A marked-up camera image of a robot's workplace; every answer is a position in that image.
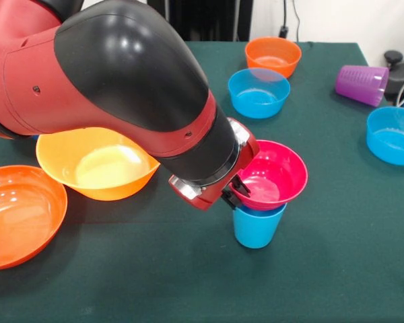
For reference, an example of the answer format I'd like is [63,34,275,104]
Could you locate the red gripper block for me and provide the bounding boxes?
[168,116,260,212]

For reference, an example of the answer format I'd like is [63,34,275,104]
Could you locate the blue cup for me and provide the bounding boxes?
[232,201,288,250]

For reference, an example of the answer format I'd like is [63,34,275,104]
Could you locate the small pink bowl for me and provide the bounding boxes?
[228,139,309,212]

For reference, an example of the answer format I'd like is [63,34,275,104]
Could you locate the small blue bowl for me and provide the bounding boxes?
[227,67,292,119]
[366,106,404,166]

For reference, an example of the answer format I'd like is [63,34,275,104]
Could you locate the large yellow-orange bowl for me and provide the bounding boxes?
[35,127,161,202]

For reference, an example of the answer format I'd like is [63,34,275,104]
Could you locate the purple cup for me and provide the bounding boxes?
[334,65,390,108]

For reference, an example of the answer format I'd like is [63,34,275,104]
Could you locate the large orange bowl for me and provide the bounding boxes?
[0,164,69,271]

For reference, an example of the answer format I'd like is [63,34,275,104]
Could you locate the dark green table cloth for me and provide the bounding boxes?
[0,38,404,323]

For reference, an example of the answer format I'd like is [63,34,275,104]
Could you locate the small orange bowl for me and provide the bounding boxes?
[244,36,303,79]

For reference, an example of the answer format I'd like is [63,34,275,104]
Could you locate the black cable with plug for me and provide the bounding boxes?
[277,0,301,43]

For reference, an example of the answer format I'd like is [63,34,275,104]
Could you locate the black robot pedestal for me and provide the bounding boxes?
[146,0,254,42]

